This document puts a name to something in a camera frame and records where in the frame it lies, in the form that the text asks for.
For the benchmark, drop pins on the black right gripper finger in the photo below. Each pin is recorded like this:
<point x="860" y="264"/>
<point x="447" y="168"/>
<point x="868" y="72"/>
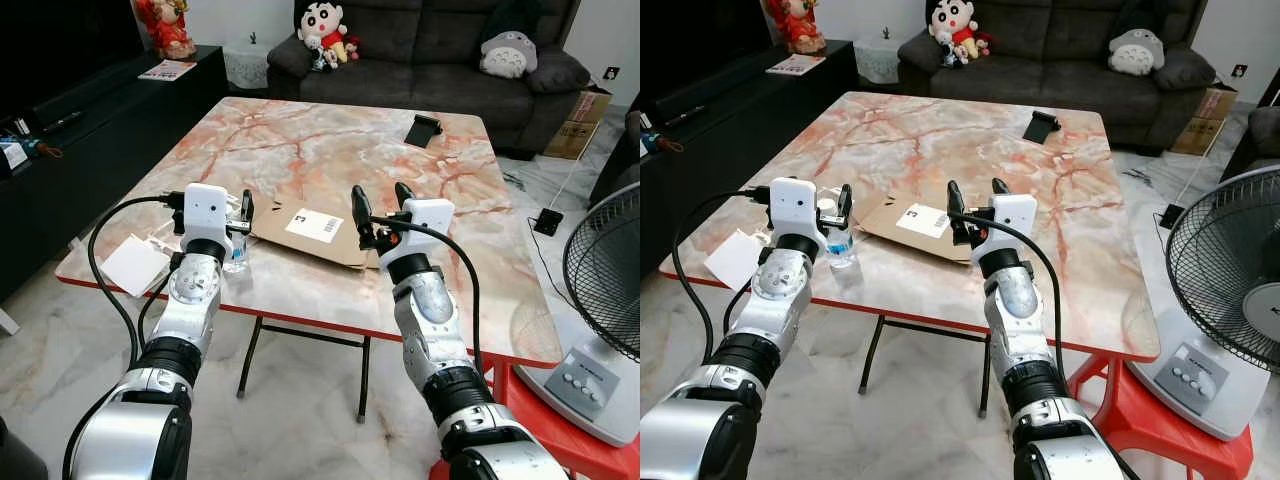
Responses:
<point x="957" y="203"/>
<point x="1000" y="188"/>
<point x="405" y="195"/>
<point x="362" y="210"/>

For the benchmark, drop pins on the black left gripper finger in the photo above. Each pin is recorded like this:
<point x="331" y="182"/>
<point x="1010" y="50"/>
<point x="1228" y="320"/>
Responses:
<point x="845" y="203"/>
<point x="248" y="205"/>

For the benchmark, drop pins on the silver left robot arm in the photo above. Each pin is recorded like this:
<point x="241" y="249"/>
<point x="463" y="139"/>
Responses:
<point x="185" y="320"/>
<point x="775" y="320"/>

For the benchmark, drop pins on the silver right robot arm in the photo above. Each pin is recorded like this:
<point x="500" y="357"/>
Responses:
<point x="430" y="320"/>
<point x="1015" y="300"/>

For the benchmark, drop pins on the clear plastic water bottle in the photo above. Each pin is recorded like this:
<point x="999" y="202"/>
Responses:
<point x="237" y="255"/>
<point x="842" y="248"/>

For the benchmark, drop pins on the flat brown cardboard with label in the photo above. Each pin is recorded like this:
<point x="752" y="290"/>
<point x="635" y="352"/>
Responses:
<point x="900" y="230"/>
<point x="290" y="240"/>

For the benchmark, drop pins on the white paper sheet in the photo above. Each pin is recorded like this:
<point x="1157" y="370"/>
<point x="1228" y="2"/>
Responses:
<point x="135" y="265"/>
<point x="735" y="260"/>

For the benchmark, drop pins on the black television console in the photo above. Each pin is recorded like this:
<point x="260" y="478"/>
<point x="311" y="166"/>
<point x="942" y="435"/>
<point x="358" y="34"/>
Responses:
<point x="740" y="130"/>
<point x="110" y="150"/>

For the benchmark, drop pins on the black metal table legs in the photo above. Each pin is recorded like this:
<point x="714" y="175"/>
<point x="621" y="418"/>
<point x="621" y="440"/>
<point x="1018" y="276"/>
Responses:
<point x="986" y="370"/>
<point x="364" y="370"/>

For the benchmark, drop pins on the black floor power adapter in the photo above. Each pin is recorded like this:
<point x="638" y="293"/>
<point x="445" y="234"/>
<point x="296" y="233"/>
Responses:
<point x="1172" y="215"/>
<point x="547" y="221"/>

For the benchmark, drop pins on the red white magazine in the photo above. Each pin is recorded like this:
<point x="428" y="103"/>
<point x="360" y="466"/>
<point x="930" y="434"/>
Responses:
<point x="167" y="70"/>
<point x="796" y="65"/>

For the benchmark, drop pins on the dark grey fabric sofa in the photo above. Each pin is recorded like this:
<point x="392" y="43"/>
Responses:
<point x="430" y="50"/>
<point x="1050" y="45"/>

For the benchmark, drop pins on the cartoon boy plush doll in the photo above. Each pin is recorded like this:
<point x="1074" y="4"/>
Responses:
<point x="325" y="30"/>
<point x="955" y="28"/>

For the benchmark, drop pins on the grey white Totoro plush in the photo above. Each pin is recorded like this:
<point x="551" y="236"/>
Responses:
<point x="1135" y="52"/>
<point x="508" y="55"/>

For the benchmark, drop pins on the brown cardboard box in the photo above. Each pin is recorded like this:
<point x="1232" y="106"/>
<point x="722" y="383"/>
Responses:
<point x="578" y="125"/>
<point x="1205" y="120"/>

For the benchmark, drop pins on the red fortune god figure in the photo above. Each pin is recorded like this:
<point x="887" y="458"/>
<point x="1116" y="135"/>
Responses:
<point x="797" y="22"/>
<point x="168" y="25"/>

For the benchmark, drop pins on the black flat screen television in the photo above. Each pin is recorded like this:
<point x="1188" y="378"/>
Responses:
<point x="60" y="45"/>
<point x="695" y="40"/>

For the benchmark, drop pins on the white standing fan black grille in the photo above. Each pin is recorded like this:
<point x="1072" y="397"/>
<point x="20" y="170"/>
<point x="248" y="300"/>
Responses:
<point x="1190" y="375"/>
<point x="590" y="385"/>

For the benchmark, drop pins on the dark grey armchair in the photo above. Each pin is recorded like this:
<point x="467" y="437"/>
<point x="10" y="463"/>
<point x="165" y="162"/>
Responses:
<point x="1258" y="140"/>

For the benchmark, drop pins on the red plastic stool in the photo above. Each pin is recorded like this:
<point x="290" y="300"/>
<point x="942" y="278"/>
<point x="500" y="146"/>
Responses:
<point x="560" y="450"/>
<point x="1170" y="440"/>

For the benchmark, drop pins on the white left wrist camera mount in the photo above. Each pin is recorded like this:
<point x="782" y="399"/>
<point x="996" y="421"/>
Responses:
<point x="795" y="208"/>
<point x="207" y="212"/>

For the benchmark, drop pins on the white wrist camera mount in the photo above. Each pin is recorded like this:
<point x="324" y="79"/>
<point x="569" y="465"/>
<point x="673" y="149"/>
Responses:
<point x="430" y="225"/>
<point x="795" y="208"/>
<point x="1012" y="220"/>
<point x="207" y="212"/>

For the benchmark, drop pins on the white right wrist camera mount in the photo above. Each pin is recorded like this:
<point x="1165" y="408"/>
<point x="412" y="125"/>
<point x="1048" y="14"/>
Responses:
<point x="1012" y="220"/>
<point x="430" y="225"/>

